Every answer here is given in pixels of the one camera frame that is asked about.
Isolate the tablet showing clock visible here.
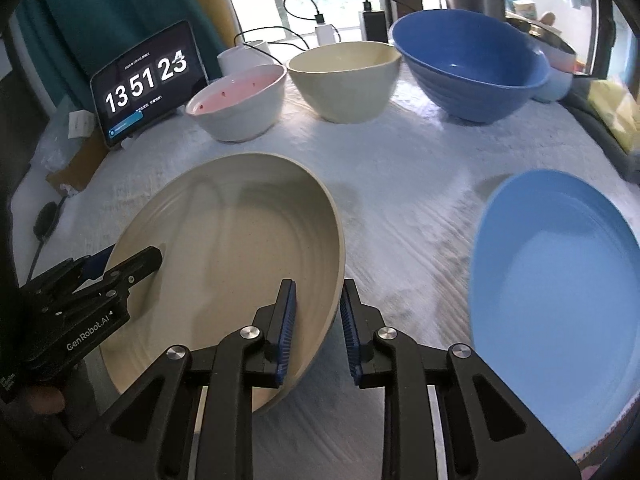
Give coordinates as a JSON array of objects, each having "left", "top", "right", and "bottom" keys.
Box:
[{"left": 90, "top": 20, "right": 210, "bottom": 148}]

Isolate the flat cardboard piece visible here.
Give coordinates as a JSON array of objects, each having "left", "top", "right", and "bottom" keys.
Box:
[{"left": 47, "top": 130, "right": 108, "bottom": 193}]

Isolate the large blue bowl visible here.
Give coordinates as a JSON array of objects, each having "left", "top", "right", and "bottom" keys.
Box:
[{"left": 390, "top": 9, "right": 551, "bottom": 123}]

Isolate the pink plate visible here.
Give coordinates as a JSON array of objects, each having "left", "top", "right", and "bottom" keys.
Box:
[{"left": 185, "top": 64, "right": 287, "bottom": 142}]

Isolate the white twin-slot holder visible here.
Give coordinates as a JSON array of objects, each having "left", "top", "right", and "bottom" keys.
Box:
[{"left": 217, "top": 39, "right": 273, "bottom": 78}]

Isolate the cream bowl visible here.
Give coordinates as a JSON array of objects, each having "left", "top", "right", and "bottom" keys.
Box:
[{"left": 287, "top": 41, "right": 402, "bottom": 123}]

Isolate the yellow plastic bag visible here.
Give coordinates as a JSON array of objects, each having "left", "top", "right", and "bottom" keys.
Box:
[{"left": 587, "top": 80, "right": 640, "bottom": 156}]

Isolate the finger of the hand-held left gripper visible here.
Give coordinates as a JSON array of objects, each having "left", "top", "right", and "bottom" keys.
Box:
[
  {"left": 47, "top": 246, "right": 164, "bottom": 322},
  {"left": 20, "top": 245, "right": 118, "bottom": 296}
]

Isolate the small white box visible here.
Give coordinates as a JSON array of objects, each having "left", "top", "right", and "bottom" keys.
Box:
[{"left": 67, "top": 110, "right": 96, "bottom": 139}]

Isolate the pale blue bowl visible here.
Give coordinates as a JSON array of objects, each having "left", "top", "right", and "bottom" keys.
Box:
[{"left": 532, "top": 66, "right": 574, "bottom": 103}]

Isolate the black round device with cable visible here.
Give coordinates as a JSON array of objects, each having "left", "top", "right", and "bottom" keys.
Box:
[{"left": 25, "top": 195, "right": 68, "bottom": 281}]

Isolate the white textured table cloth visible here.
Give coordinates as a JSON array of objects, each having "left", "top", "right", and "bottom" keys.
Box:
[{"left": 10, "top": 67, "right": 640, "bottom": 480}]

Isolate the black charger cable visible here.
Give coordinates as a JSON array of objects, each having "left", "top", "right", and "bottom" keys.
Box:
[{"left": 283, "top": 0, "right": 327, "bottom": 25}]

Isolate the teal curtain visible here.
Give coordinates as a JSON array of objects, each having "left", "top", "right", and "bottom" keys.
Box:
[{"left": 10, "top": 0, "right": 223, "bottom": 126}]

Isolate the light blue plate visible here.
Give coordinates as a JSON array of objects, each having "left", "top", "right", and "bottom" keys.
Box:
[{"left": 467, "top": 169, "right": 640, "bottom": 456}]

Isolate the beige ribbed plate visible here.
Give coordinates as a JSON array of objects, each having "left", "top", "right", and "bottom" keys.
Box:
[{"left": 97, "top": 152, "right": 347, "bottom": 416}]

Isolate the white charger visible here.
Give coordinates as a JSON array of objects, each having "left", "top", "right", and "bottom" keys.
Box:
[{"left": 315, "top": 22, "right": 342, "bottom": 45}]

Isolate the black power adapter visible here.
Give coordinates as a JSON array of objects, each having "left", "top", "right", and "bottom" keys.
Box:
[{"left": 360, "top": 9, "right": 390, "bottom": 43}]

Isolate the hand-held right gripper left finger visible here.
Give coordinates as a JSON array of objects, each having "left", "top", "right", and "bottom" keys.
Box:
[{"left": 52, "top": 279, "right": 298, "bottom": 480}]

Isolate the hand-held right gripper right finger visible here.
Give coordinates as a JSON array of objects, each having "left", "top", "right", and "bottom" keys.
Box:
[{"left": 340, "top": 279, "right": 583, "bottom": 480}]

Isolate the black power bank cable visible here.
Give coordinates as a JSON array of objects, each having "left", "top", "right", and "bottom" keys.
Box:
[{"left": 364, "top": 0, "right": 416, "bottom": 12}]

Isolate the person's left hand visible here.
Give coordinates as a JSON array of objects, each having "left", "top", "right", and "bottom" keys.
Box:
[{"left": 22, "top": 385, "right": 67, "bottom": 413}]

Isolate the long black cable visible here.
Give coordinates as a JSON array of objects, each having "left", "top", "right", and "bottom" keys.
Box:
[{"left": 234, "top": 26, "right": 317, "bottom": 55}]

